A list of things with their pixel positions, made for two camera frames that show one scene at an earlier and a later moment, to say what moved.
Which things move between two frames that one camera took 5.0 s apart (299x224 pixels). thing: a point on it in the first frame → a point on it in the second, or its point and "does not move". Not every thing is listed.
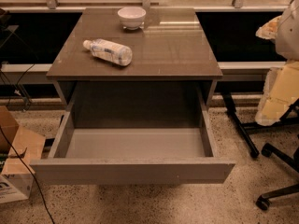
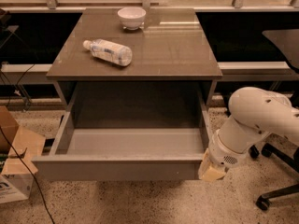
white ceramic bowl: x=132 y=18 does not move
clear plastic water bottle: x=109 y=50 does not move
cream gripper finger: x=269 y=30 → x=206 y=163
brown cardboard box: x=19 y=148 does not move
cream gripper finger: x=280 y=90 → x=213 y=175
